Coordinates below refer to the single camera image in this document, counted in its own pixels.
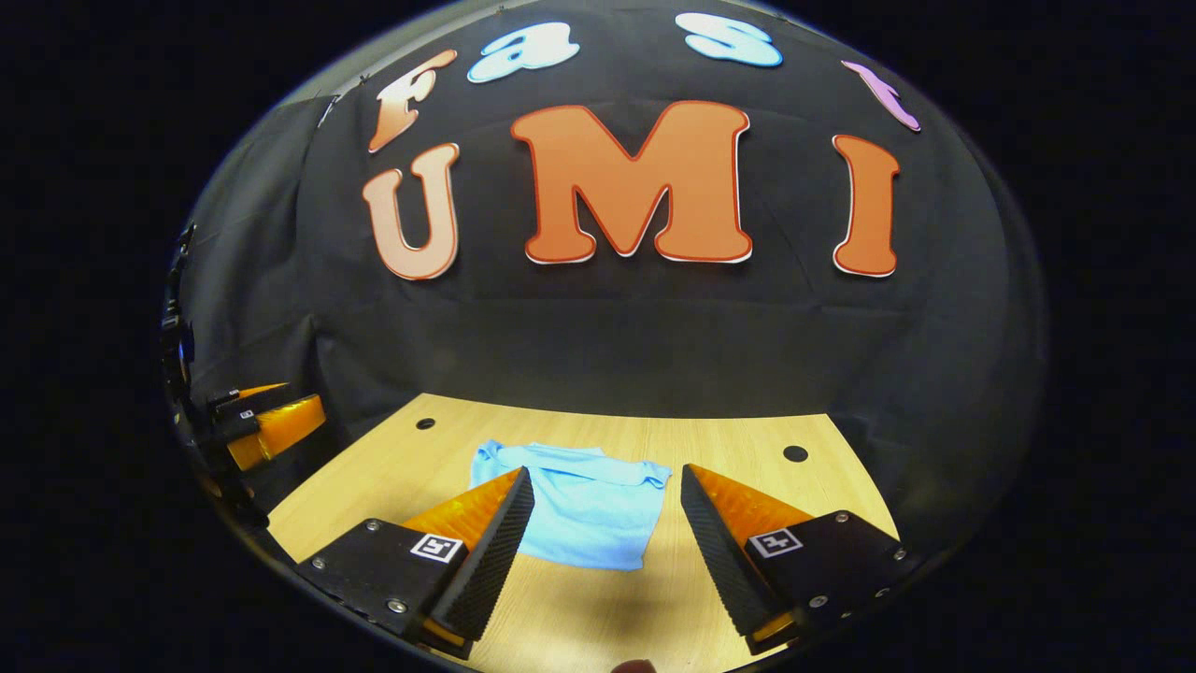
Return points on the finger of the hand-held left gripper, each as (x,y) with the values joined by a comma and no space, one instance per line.
(280,430)
(248,400)

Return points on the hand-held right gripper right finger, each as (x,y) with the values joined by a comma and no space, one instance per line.
(719,561)

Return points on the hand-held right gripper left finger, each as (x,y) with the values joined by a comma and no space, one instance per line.
(491,561)

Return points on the light blue T-shirt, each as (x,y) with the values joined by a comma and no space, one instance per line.
(598,514)

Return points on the black backdrop cloth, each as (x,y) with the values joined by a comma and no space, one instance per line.
(598,355)

